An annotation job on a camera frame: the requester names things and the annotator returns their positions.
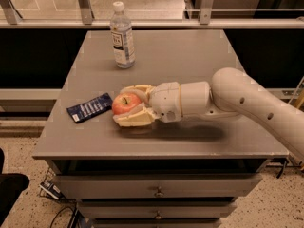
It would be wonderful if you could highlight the blue rxbar wrapper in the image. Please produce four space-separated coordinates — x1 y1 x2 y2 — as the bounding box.
66 93 113 124

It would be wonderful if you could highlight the black floor cable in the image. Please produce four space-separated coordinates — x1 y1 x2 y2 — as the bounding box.
48 205 84 228

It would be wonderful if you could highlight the metal window railing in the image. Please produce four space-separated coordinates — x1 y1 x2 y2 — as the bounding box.
0 0 304 29

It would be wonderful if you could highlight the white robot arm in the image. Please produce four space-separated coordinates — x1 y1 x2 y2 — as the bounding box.
113 67 304 160

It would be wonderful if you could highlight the drawer brass knob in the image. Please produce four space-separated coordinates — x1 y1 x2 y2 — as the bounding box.
154 187 163 198
154 211 162 220

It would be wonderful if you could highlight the clear plastic water bottle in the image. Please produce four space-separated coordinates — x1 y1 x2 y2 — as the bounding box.
110 1 135 68

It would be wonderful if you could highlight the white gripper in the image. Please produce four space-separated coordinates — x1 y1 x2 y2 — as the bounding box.
113 82 181 127

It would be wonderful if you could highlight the grey drawer cabinet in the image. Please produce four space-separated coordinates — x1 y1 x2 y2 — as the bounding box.
33 30 287 228

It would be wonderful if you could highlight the black chair edge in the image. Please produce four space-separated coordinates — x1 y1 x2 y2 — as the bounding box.
0 148 29 225

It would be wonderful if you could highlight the small device on floor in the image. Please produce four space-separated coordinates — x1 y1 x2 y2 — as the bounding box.
39 180 62 200

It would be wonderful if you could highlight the top drawer brass knob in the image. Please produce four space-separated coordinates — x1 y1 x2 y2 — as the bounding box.
154 187 163 198

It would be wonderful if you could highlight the red apple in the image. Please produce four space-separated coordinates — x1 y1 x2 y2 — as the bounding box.
112 93 142 115

